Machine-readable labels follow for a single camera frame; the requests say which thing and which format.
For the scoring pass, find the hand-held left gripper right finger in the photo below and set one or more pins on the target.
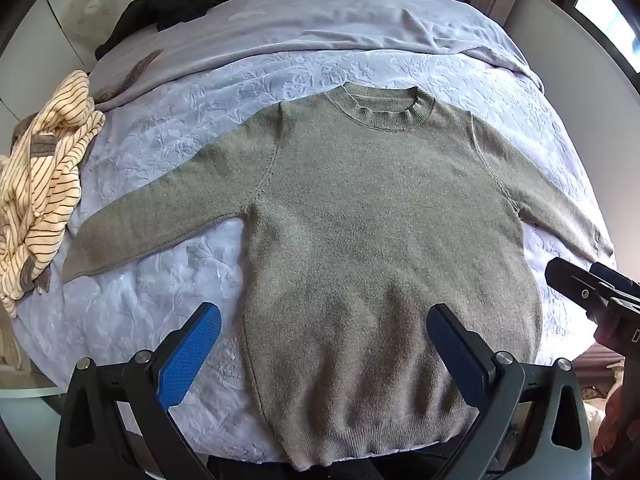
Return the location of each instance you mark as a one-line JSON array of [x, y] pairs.
[[456, 355]]

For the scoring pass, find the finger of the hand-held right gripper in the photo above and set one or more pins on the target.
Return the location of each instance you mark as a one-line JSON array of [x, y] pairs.
[[617, 275], [575, 282]]

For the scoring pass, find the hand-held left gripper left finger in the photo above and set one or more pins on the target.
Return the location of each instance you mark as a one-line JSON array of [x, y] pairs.
[[190, 355]]

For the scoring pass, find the grey-green knit sweater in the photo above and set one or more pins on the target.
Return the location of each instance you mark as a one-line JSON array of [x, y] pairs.
[[380, 220]]

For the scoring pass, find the person's right hand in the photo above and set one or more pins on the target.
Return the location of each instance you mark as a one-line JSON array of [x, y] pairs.
[[617, 425]]

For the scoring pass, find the lavender embossed bedspread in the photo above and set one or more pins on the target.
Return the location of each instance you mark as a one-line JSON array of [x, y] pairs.
[[150, 320]]

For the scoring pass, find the cream striped garment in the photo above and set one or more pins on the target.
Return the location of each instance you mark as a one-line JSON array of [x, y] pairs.
[[40, 180]]

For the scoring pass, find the window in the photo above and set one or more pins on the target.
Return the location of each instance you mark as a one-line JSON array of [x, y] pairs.
[[605, 15]]

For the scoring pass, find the brown cloth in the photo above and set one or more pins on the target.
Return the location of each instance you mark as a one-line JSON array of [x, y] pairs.
[[135, 75]]

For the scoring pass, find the lavender smooth blanket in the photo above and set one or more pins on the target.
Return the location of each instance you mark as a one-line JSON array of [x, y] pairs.
[[300, 25]]

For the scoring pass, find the black clothing pile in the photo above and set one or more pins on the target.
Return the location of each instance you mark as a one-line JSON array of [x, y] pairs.
[[175, 0]]

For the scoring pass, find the white fan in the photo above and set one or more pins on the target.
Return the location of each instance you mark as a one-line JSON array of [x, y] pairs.
[[92, 10]]

